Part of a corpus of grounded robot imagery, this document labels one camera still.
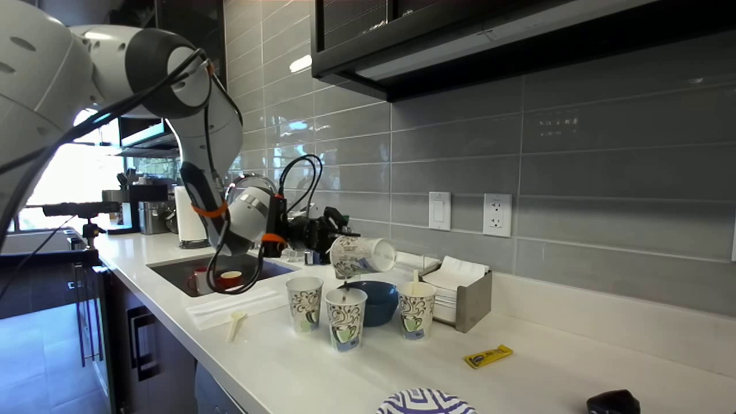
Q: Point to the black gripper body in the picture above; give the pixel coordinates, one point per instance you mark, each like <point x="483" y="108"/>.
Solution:
<point x="310" y="232"/>

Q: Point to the patterned paper cup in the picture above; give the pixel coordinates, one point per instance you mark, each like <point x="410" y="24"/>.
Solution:
<point x="416" y="311"/>
<point x="303" y="303"/>
<point x="346" y="319"/>
<point x="357" y="257"/>

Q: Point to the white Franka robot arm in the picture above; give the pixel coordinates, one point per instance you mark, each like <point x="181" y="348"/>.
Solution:
<point x="46" y="76"/>

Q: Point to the blue bowl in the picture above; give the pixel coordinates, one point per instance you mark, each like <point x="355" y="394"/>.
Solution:
<point x="379" y="301"/>

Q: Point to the small red container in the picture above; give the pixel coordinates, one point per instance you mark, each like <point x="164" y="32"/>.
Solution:
<point x="230" y="279"/>

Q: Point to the wooden stirrer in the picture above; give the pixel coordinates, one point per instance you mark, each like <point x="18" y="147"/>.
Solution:
<point x="236" y="324"/>

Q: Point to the paper towel roll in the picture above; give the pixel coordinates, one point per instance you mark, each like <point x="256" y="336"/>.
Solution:
<point x="186" y="222"/>

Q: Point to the gray napkin holder box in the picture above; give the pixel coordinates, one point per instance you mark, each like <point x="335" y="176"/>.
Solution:
<point x="472" y="301"/>

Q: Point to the steel sink basin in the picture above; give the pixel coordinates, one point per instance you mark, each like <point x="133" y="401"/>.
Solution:
<point x="172" y="272"/>

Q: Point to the white power outlet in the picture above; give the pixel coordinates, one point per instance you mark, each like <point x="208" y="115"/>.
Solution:
<point x="496" y="215"/>

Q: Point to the black coffee machine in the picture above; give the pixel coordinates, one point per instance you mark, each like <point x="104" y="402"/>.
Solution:
<point x="146" y="208"/>

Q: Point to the blue patterned paper plate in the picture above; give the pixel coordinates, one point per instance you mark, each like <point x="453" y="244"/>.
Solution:
<point x="425" y="402"/>

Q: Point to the yellow packet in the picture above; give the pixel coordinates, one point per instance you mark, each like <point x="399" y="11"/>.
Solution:
<point x="488" y="355"/>

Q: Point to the dark under-counter cabinet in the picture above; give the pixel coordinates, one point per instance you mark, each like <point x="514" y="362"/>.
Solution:
<point x="146" y="345"/>

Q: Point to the dark upper cabinet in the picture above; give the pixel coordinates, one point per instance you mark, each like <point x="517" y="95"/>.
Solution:
<point x="461" y="37"/>

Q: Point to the dark cart table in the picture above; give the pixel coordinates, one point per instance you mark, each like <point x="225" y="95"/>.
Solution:
<point x="36" y="267"/>

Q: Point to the small black object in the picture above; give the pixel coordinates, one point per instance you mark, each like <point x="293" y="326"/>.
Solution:
<point x="611" y="402"/>

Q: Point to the white light switch plate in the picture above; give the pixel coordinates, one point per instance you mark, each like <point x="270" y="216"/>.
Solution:
<point x="437" y="209"/>

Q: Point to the black camera on tripod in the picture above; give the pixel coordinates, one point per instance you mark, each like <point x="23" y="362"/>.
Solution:
<point x="77" y="208"/>

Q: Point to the bright window with frame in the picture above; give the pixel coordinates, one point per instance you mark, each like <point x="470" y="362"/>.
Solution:
<point x="70" y="176"/>

